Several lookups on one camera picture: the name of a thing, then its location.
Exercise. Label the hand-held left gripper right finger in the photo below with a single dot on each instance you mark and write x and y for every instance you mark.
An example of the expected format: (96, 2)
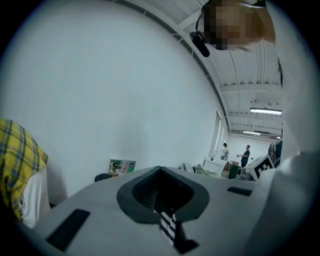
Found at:
(215, 212)

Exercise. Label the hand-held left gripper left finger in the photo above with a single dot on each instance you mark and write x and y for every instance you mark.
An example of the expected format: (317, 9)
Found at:
(105, 212)

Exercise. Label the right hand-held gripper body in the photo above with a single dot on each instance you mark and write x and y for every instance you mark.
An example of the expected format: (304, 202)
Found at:
(262, 167)

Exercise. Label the dark green bin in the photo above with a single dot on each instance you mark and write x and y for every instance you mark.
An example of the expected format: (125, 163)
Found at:
(234, 172)

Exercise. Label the ceiling tube light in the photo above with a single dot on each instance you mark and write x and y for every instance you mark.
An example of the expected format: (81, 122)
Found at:
(251, 132)
(266, 111)

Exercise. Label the pale green blanket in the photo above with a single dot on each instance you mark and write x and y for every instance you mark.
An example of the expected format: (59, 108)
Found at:
(208, 172)

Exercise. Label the green printed box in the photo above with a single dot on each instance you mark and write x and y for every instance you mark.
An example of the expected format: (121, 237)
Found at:
(122, 167)

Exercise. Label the white cabinet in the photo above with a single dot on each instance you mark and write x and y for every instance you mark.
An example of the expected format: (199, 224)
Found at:
(213, 163)

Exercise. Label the person's white shirt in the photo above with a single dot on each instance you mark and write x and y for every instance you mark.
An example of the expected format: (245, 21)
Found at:
(300, 125)

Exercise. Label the person's head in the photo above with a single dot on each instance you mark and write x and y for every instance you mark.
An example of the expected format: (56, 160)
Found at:
(237, 22)

